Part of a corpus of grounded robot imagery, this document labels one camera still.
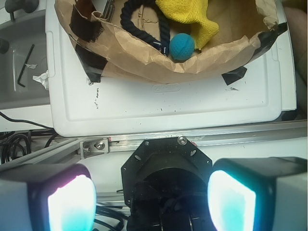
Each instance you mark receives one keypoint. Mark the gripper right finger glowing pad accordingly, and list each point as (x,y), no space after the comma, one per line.
(259,194)

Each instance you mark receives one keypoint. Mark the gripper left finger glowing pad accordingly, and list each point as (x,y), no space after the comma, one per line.
(46,197)

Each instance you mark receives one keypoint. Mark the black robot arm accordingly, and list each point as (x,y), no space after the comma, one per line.
(168,186)

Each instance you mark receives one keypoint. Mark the blue textured rubber ball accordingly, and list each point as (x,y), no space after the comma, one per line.
(181,47)

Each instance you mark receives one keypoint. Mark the crumpled white paper scrap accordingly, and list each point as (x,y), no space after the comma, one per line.
(43,79)

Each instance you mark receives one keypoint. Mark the grey plastic bin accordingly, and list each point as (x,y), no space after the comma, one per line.
(20,35)

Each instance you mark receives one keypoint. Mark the brown paper bag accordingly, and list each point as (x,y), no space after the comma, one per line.
(135,44)

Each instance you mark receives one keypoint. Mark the black hex key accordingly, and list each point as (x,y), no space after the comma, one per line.
(24,66)

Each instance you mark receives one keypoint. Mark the yellow microfiber cloth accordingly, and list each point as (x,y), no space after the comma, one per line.
(194,13)

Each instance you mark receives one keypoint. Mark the aluminium extrusion rail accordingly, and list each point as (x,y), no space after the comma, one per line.
(285,138)

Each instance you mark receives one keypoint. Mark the metal corner bracket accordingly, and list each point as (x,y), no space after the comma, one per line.
(94,147)

